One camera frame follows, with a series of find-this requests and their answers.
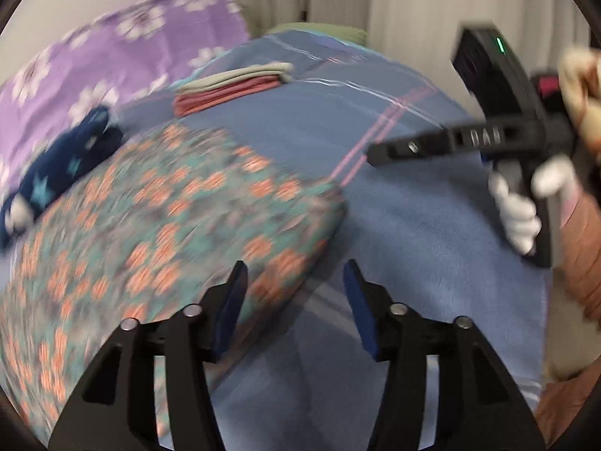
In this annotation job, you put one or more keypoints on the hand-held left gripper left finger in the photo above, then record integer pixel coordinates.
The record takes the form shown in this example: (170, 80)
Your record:
(230, 310)

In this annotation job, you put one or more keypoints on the pink folded garment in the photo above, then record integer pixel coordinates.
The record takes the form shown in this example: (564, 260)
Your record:
(225, 96)

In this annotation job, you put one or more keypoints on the beige fuzzy cloth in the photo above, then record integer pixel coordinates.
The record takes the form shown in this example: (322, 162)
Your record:
(580, 80)

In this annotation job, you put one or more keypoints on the floral print shirt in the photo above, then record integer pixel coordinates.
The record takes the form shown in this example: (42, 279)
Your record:
(141, 235)

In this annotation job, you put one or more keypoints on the green pillow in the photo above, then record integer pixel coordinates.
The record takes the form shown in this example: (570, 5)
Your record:
(319, 30)

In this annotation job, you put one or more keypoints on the purple floral pillow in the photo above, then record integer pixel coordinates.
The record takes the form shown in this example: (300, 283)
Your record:
(117, 56)

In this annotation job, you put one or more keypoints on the person's pink clothing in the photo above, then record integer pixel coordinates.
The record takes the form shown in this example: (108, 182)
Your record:
(568, 413)

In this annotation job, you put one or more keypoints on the person's right forearm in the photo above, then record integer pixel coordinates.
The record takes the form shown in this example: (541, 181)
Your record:
(582, 253)

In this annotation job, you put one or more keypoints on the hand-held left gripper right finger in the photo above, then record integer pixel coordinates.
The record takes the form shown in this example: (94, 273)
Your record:
(359, 312)

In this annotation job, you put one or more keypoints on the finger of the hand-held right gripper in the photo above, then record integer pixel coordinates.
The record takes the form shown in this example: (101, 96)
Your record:
(413, 146)

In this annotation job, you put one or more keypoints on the blue plaid bedsheet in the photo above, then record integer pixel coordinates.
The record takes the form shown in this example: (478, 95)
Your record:
(352, 80)

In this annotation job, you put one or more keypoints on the blue fleece blanket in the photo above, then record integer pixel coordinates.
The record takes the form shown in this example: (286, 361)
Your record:
(422, 235)

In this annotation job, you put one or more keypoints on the person's right hand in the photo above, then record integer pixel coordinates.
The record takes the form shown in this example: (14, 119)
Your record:
(516, 216)

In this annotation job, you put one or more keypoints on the navy star print cloth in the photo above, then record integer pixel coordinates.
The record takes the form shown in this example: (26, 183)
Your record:
(70, 159)

